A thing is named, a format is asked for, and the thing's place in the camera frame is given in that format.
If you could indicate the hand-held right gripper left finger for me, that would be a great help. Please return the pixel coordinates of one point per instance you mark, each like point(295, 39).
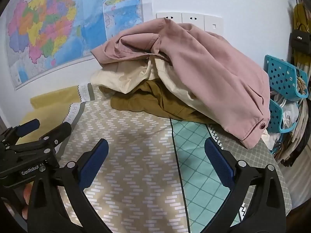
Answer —
point(94, 161)

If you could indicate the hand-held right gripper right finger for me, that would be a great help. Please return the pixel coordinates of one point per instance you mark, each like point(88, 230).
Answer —
point(218, 161)

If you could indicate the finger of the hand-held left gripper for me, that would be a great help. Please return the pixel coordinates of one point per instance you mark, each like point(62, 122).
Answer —
point(28, 126)
point(59, 132)

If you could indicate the pink jacket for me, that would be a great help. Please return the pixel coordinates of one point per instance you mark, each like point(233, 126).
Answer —
point(206, 65)

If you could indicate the person's left hand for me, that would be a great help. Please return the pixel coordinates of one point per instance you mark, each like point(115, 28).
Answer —
point(26, 195)

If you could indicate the yellow bed sheet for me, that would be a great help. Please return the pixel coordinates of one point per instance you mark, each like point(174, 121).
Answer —
point(48, 102)

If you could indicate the patterned bed cover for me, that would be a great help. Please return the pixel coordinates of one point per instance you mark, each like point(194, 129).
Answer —
point(136, 150)

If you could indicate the small blue plastic basket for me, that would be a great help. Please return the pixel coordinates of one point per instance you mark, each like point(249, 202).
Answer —
point(275, 115)

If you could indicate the mustard brown garment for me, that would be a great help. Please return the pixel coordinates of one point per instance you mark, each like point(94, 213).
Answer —
point(141, 99)

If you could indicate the cream garment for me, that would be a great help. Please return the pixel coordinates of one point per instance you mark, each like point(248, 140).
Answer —
point(116, 77)

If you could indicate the white cloth in basket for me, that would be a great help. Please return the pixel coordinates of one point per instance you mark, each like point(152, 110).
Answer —
point(290, 112)

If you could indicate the teal dotted cloth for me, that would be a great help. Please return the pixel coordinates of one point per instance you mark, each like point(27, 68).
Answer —
point(281, 77)

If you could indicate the black handbag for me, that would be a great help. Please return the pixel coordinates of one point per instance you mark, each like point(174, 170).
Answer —
point(300, 40)

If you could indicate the yellow hanging garment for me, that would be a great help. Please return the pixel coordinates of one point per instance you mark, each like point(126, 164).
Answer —
point(302, 14)

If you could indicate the colourful wall map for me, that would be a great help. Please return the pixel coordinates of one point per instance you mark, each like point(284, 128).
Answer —
point(48, 17)

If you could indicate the white wall socket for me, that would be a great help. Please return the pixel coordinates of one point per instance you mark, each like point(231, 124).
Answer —
point(173, 16)
point(193, 19)
point(213, 24)

